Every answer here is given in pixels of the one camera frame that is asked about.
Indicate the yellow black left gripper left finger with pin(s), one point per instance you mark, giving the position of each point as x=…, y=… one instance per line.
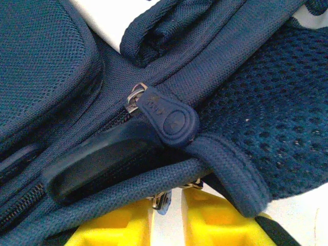
x=115, y=228

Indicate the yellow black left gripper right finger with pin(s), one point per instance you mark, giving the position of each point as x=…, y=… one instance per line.
x=217, y=230

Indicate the navy blue backpack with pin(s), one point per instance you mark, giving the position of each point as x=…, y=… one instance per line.
x=51, y=51

